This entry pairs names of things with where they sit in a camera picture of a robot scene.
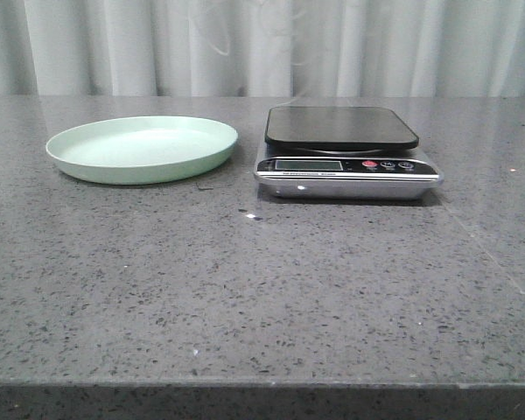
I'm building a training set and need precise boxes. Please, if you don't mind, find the silver digital kitchen scale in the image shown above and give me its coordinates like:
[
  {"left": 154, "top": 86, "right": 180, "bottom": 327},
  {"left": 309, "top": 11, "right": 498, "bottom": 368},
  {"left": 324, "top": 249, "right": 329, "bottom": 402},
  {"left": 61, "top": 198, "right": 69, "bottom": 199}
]
[{"left": 254, "top": 106, "right": 444, "bottom": 200}]

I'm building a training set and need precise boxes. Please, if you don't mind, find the white pleated curtain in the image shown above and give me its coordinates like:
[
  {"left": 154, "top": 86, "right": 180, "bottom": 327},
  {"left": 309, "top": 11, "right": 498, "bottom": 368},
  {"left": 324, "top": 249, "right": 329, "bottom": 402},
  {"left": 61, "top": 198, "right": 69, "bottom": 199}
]
[{"left": 0, "top": 1, "right": 525, "bottom": 97}]

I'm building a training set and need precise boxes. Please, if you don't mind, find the light green round plate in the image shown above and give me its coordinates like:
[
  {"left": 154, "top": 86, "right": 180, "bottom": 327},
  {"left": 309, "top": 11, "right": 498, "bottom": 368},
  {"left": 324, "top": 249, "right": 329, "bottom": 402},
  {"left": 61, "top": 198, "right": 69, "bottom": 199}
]
[{"left": 45, "top": 115, "right": 239, "bottom": 186}]

